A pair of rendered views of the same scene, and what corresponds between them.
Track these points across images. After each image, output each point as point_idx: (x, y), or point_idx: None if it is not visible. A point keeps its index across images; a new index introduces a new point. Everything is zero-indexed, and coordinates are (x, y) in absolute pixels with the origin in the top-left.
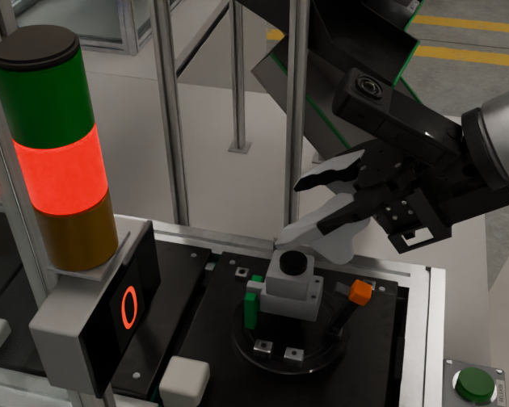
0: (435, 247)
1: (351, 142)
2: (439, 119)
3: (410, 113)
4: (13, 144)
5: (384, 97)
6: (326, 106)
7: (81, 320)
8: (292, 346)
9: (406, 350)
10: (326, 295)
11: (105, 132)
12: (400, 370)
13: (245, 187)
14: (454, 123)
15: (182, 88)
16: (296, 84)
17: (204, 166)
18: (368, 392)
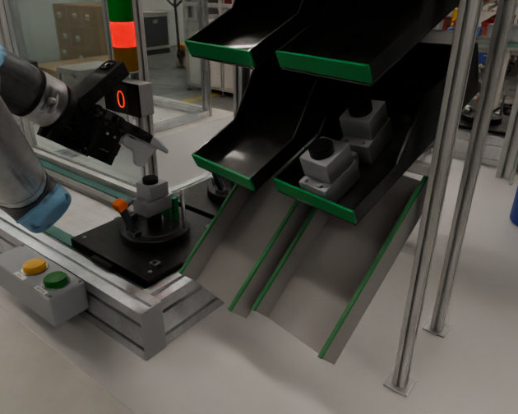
0: (212, 407)
1: (256, 243)
2: (82, 90)
3: (90, 80)
4: None
5: (101, 71)
6: (280, 212)
7: None
8: (141, 222)
9: (104, 270)
10: (159, 239)
11: (473, 259)
12: (94, 257)
13: (364, 313)
14: (78, 97)
15: None
16: None
17: (405, 298)
18: (97, 244)
